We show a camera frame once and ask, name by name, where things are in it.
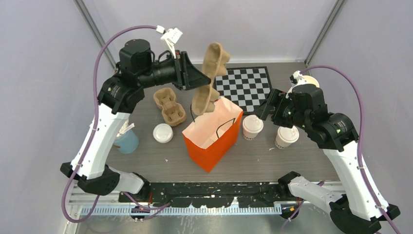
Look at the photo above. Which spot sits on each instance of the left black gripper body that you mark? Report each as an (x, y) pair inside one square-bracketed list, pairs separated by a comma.
[(178, 80)]

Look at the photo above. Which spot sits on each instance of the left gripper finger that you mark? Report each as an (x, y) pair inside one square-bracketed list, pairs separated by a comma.
[(193, 82), (192, 74)]

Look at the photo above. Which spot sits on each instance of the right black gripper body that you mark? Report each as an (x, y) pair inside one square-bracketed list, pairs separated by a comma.
[(281, 115)]

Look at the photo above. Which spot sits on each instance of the white plastic cup lid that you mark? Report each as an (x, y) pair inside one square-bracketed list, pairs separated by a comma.
[(287, 135)]

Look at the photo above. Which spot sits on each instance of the stack of white paper cups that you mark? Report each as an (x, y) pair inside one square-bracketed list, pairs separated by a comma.
[(311, 80)]

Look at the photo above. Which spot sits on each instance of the orange paper bag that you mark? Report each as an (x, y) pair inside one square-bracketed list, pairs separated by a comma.
[(209, 137)]

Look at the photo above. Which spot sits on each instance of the white paper coffee cup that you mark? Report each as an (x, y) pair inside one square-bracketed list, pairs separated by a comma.
[(281, 143)]

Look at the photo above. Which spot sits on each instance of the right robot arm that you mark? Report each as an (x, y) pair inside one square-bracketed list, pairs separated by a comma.
[(360, 208)]

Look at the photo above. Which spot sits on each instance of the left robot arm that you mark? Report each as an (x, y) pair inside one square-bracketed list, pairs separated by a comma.
[(138, 69)]

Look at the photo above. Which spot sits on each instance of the black white checkerboard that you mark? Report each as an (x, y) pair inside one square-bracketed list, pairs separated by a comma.
[(246, 87)]

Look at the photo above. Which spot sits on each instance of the brown pulp cup carrier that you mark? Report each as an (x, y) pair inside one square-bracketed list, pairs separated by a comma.
[(172, 112)]

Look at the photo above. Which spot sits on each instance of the blue straw holder cup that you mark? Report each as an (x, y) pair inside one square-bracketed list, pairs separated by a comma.
[(127, 143)]

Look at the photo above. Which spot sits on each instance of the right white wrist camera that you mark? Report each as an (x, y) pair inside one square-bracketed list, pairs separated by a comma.
[(295, 79)]

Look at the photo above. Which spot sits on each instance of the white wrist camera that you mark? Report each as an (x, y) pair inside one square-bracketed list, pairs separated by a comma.
[(170, 37), (295, 79)]

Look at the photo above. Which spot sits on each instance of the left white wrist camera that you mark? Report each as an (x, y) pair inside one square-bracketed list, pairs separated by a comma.
[(170, 37)]

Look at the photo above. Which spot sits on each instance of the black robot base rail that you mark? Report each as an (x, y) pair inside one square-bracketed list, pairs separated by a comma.
[(210, 194)]

